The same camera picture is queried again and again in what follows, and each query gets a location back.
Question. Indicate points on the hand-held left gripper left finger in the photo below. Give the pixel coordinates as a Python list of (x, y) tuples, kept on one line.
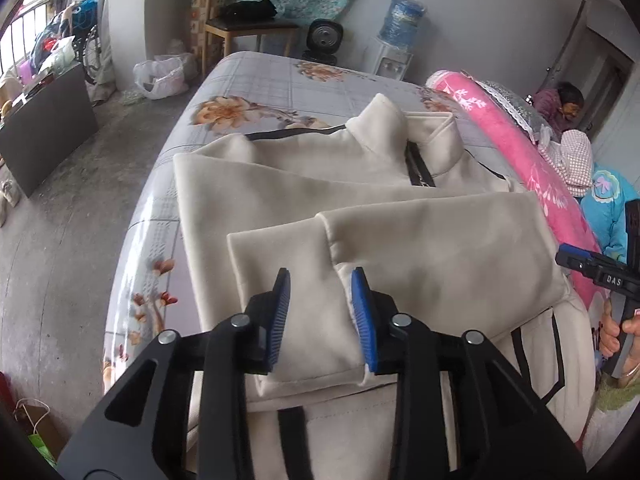
[(277, 330)]

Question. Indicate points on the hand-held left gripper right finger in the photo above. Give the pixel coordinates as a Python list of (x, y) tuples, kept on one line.
[(362, 330)]

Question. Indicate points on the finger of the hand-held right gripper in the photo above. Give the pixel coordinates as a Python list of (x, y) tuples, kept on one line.
[(580, 262)]

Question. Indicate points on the cream zip jacket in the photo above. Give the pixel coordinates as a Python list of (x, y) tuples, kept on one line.
[(400, 185)]

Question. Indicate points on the person's right forearm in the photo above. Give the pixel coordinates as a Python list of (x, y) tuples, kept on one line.
[(620, 392)]

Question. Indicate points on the person's right hand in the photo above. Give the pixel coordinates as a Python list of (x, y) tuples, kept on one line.
[(609, 332)]

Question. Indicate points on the light blue garment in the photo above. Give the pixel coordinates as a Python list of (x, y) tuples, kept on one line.
[(607, 210)]

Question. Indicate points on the pink checked cloth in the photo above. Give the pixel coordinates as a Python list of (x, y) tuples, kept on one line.
[(572, 160)]

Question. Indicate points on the pink floral blanket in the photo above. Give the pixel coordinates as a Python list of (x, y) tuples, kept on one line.
[(505, 125)]

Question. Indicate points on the lace-trimmed grey pillow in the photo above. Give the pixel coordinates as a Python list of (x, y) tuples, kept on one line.
[(515, 107)]

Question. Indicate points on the grey door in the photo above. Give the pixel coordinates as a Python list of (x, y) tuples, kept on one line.
[(600, 60)]

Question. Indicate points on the floral checked bed sheet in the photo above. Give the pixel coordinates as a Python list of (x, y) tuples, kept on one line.
[(260, 80)]

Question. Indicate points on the brown paper bag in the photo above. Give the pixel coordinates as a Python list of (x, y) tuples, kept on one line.
[(42, 417)]

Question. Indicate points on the green paper bag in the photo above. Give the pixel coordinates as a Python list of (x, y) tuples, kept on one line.
[(42, 447)]

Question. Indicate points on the white water dispenser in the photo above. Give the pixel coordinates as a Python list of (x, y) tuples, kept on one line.
[(390, 65)]

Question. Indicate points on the red box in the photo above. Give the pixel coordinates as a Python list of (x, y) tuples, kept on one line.
[(6, 390)]

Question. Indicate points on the white plastic bag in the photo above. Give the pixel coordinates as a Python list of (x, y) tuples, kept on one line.
[(160, 77)]

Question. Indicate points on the black round speaker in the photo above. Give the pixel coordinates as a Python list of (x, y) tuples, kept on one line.
[(324, 37)]

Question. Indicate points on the blue water bottle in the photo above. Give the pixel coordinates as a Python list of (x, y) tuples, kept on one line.
[(402, 20)]

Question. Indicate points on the wooden chair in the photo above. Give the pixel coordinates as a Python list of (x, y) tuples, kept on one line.
[(240, 27)]

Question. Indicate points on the black flat board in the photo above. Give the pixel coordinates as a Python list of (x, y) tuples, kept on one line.
[(45, 130)]

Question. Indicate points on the black clothing bundle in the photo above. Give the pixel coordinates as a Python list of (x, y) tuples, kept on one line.
[(247, 9)]

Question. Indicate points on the wheelchair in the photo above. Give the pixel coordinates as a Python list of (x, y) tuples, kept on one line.
[(90, 45)]

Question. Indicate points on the pile of bags and containers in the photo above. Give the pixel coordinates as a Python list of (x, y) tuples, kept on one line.
[(50, 45)]

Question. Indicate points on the metal railing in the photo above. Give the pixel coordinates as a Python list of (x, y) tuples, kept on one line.
[(20, 30)]

